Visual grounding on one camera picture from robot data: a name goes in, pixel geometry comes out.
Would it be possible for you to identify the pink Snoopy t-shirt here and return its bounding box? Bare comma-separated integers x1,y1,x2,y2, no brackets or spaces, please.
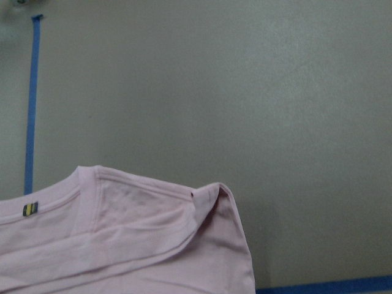
1,166,255,293

